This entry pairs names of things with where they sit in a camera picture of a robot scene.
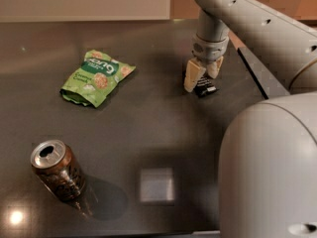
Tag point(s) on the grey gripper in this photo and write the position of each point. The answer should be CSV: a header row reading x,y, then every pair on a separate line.
x,y
208,51

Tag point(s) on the black rxbar chocolate bar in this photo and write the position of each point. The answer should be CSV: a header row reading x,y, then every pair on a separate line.
x,y
204,87

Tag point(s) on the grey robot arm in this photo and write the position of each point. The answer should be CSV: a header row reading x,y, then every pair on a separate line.
x,y
267,171

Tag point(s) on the grey side table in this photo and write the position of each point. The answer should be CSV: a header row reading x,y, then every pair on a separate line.
x,y
266,82

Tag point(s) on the green snack bag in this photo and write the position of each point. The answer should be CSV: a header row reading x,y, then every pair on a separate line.
x,y
97,77

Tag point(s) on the brown soda can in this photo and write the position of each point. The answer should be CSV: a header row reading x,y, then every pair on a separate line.
x,y
56,166

